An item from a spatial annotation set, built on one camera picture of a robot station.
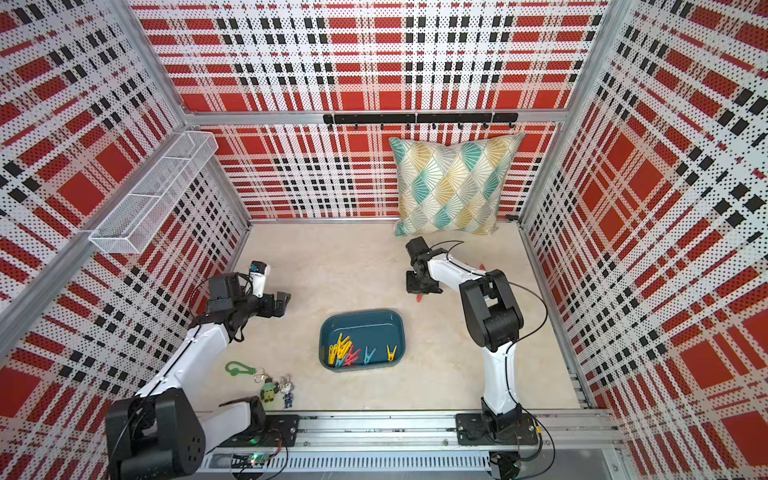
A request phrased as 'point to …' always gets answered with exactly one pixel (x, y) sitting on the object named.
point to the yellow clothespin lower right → (391, 354)
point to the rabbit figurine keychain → (287, 389)
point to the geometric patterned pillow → (452, 189)
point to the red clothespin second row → (419, 297)
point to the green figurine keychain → (269, 389)
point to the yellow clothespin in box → (340, 349)
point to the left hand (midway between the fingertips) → (278, 293)
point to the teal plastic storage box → (362, 340)
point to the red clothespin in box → (352, 356)
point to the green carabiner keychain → (235, 371)
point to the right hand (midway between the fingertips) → (421, 286)
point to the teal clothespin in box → (368, 356)
